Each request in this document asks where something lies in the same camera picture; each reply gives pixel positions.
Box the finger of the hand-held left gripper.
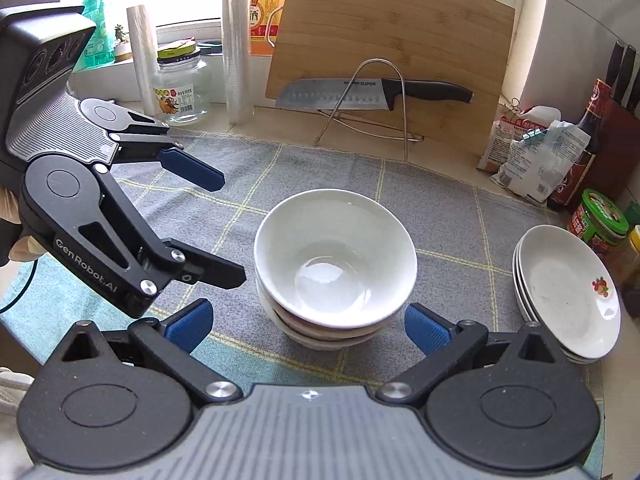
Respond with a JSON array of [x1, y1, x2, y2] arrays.
[[139, 240, 247, 295], [107, 109, 226, 193]]

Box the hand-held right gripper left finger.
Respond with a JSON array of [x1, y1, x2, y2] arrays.
[[60, 297, 244, 403]]

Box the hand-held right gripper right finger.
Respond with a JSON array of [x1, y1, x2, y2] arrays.
[[376, 302, 557, 408]]

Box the white bowl pink flowers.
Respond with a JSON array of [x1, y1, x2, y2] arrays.
[[253, 188, 418, 328], [256, 272, 403, 340], [270, 312, 388, 352]]

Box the person's left hand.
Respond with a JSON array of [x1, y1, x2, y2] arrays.
[[0, 187, 48, 263]]

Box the glass jar with lid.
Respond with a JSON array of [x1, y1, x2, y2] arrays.
[[151, 42, 211, 127]]

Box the grey teal checked tablecloth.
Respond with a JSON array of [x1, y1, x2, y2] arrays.
[[0, 129, 608, 411]]

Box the plastic wrap roll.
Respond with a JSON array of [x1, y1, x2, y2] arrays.
[[126, 4, 160, 117]]

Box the stack of clear plastic cups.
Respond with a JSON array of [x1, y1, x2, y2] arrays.
[[221, 0, 255, 125]]

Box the small potted plant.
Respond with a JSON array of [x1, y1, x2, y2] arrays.
[[112, 22, 132, 63]]

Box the green dish soap bottle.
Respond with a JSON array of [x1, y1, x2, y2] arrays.
[[80, 0, 117, 68]]

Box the orange cooking wine bottle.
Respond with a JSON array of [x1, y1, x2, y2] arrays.
[[249, 0, 288, 57]]

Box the person's white jacket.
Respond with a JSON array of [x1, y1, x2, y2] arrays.
[[0, 366, 33, 417]]

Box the red white food bag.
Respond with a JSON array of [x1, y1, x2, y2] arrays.
[[476, 110, 533, 173]]

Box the white bag blue print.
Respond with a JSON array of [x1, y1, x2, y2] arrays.
[[489, 120, 592, 207]]

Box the green lid sauce jar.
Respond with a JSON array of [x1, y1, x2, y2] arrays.
[[567, 188, 630, 261]]

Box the yellow cap spice bottle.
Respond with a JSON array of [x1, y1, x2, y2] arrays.
[[612, 225, 640, 286]]

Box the dark soy sauce bottle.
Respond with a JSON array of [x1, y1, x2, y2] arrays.
[[547, 79, 613, 213]]

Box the crumpled white bag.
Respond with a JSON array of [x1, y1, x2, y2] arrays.
[[522, 105, 563, 128]]

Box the bamboo cutting board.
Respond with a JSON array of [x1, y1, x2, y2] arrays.
[[264, 0, 517, 146]]

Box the dark red knife block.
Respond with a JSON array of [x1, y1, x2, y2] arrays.
[[595, 90, 640, 201]]

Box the black cable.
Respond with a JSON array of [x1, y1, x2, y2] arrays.
[[0, 255, 41, 316]]

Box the black-handled santoku knife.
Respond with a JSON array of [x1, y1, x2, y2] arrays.
[[274, 76, 474, 112]]

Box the metal wire rack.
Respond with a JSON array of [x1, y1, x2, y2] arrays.
[[314, 58, 425, 160]]

